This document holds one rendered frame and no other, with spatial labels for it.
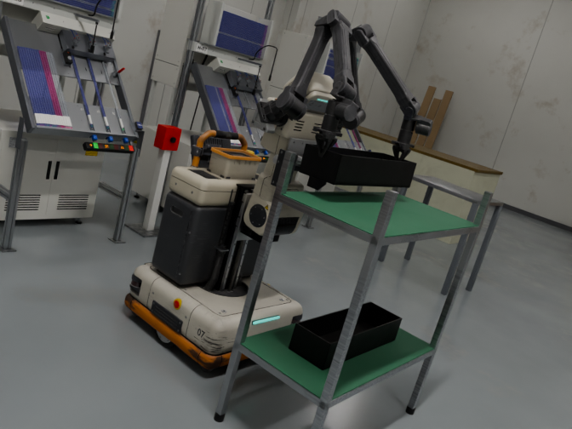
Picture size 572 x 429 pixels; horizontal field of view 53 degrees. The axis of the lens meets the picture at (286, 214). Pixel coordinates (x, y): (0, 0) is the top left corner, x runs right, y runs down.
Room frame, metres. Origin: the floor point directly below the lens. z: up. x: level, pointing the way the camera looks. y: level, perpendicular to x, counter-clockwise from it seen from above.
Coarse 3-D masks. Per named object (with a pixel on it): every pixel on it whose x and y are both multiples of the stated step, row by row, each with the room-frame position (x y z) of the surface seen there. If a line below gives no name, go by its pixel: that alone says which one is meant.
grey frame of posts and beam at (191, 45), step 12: (204, 0) 4.50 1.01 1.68; (192, 36) 4.49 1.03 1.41; (192, 48) 4.47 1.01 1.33; (216, 48) 4.64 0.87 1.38; (240, 60) 4.88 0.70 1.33; (252, 60) 4.99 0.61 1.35; (180, 84) 4.50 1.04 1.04; (180, 96) 4.48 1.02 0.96; (180, 108) 4.50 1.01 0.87; (240, 120) 5.10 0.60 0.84; (168, 168) 4.51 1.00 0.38
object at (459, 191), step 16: (416, 176) 4.89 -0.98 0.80; (432, 176) 5.22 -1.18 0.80; (400, 192) 4.90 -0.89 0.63; (448, 192) 4.61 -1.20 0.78; (464, 192) 4.69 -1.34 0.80; (496, 208) 4.74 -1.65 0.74; (464, 240) 4.43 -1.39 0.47; (384, 256) 4.90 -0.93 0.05; (480, 256) 4.73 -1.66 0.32; (448, 272) 4.45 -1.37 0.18; (448, 288) 4.44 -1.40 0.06
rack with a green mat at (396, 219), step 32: (288, 160) 2.01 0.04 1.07; (288, 192) 2.06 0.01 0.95; (320, 192) 2.22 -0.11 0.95; (352, 192) 2.42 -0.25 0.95; (384, 192) 2.65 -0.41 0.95; (352, 224) 1.84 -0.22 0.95; (384, 224) 1.76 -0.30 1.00; (416, 224) 2.13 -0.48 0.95; (448, 224) 2.30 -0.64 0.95; (480, 224) 2.46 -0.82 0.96; (256, 288) 2.01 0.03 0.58; (352, 320) 1.76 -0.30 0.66; (256, 352) 1.97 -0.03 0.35; (288, 352) 2.04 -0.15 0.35; (384, 352) 2.28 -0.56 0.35; (416, 352) 2.37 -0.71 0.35; (224, 384) 2.02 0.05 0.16; (288, 384) 1.86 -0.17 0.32; (320, 384) 1.87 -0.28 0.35; (352, 384) 1.93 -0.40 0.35; (416, 384) 2.47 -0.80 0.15; (224, 416) 2.02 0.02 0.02; (320, 416) 1.76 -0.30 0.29
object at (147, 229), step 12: (168, 132) 3.95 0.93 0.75; (180, 132) 4.04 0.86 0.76; (156, 144) 3.97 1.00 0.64; (168, 144) 3.96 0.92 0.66; (168, 156) 4.01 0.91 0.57; (156, 168) 4.00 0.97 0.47; (156, 180) 3.98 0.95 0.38; (156, 192) 3.98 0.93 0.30; (156, 204) 4.00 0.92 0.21; (156, 216) 4.02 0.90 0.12; (132, 228) 3.93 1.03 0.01; (144, 228) 3.99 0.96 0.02; (156, 228) 4.08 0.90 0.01
